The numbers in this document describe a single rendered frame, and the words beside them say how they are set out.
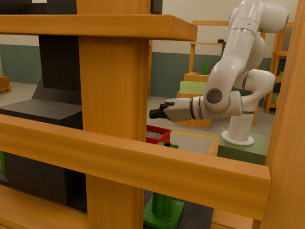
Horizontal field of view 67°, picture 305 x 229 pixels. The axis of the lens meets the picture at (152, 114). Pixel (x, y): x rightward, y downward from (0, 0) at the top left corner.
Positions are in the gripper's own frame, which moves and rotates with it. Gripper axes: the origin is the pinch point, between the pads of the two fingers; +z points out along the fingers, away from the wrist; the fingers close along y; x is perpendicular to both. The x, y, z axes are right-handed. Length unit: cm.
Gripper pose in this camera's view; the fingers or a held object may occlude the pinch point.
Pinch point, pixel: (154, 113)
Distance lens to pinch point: 89.4
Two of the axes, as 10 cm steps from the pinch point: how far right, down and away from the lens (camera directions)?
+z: -9.1, 1.2, 3.9
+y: -4.0, -5.0, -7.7
